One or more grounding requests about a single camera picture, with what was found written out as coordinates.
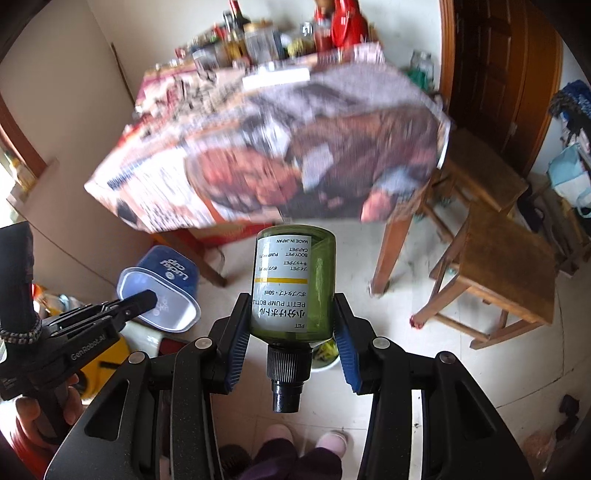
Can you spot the white round bin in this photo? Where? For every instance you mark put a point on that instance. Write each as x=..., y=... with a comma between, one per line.
x=323, y=364

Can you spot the yellow plastic tub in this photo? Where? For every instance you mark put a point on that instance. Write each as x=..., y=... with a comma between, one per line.
x=108, y=369

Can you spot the clear bottle brown label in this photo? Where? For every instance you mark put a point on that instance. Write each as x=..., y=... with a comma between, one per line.
x=236, y=46

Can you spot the red thermos flask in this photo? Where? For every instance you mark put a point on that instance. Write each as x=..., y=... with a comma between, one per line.
x=348, y=23

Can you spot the green pump bottle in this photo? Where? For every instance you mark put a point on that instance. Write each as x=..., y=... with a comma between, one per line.
x=295, y=300

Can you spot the green custard apple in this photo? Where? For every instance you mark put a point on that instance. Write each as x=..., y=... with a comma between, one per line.
x=300, y=46

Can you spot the long white box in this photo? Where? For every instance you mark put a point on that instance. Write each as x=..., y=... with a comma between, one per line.
x=277, y=76

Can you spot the wooden window frame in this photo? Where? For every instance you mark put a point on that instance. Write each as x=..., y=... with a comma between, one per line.
x=27, y=152

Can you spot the gold lid glass jar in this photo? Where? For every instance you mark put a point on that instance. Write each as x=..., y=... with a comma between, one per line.
x=263, y=44

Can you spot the blue white plastic container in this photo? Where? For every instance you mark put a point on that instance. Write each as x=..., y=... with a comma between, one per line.
x=171, y=277

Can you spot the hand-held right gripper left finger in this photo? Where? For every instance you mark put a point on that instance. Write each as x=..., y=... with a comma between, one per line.
x=238, y=344

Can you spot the wooden stool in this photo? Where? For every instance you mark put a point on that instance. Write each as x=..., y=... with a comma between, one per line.
x=508, y=263
x=480, y=170

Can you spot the green cloth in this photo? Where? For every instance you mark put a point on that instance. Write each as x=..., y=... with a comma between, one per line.
x=422, y=79

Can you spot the dark wine bottle red cap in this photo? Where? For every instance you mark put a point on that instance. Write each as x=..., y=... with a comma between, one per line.
x=238, y=16

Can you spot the person's purple trousers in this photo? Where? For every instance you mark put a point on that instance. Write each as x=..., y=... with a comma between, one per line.
x=295, y=461

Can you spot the light blue bag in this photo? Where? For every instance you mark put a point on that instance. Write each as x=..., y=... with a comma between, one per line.
x=570, y=175

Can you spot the person's left hand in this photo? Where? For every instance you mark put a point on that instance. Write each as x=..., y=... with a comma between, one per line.
x=75, y=397

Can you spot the brown wooden door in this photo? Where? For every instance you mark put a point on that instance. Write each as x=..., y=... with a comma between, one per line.
x=498, y=69

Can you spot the blue knitted cloth pile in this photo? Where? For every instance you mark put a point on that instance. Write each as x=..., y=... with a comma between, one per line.
x=570, y=106

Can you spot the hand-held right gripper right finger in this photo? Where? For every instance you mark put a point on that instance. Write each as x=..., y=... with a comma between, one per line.
x=346, y=353

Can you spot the dark shoe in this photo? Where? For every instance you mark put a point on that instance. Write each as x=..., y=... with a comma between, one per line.
x=569, y=410

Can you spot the pink printed paper sack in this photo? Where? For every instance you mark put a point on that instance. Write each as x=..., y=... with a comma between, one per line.
x=157, y=87

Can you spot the black lid plastic jar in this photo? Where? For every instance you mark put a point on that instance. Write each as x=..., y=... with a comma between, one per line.
x=203, y=60

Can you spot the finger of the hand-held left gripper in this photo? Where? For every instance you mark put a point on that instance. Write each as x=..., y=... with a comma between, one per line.
x=136, y=304

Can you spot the printed newspaper-style tablecloth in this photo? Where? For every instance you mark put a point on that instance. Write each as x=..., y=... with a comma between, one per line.
x=277, y=152

